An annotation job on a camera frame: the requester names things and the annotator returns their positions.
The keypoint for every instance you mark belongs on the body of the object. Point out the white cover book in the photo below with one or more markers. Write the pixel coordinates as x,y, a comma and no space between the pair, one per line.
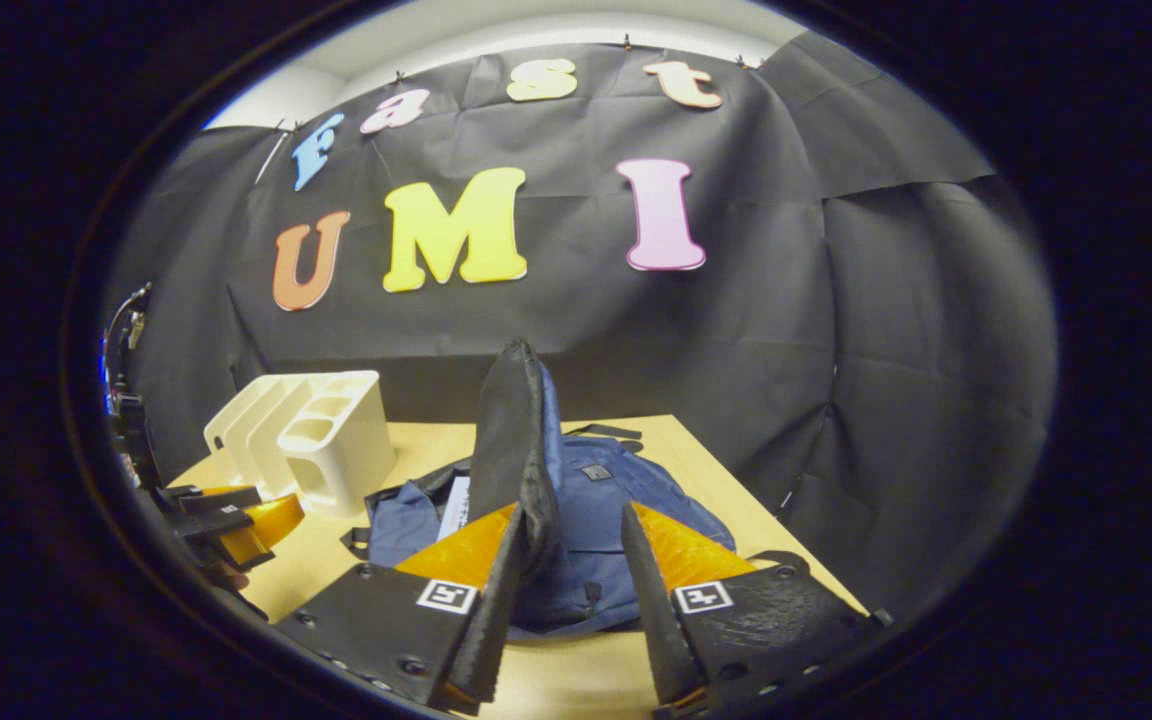
454,510

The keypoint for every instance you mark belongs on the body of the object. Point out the white bookshelf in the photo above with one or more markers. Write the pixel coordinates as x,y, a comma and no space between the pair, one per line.
346,450

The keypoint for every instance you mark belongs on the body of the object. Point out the black backdrop cloth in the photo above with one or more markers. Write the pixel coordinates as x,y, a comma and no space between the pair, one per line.
836,350

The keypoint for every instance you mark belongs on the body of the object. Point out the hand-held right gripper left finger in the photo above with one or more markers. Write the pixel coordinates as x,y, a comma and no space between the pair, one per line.
491,610

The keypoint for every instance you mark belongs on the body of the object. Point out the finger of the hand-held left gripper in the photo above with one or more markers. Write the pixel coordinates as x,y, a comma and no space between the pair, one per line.
266,525
216,498

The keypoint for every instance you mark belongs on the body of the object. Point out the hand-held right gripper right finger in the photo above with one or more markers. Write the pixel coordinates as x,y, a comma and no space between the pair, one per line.
661,620

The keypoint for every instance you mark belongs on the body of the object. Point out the blue schoolbag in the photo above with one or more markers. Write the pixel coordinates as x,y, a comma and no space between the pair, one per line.
616,500

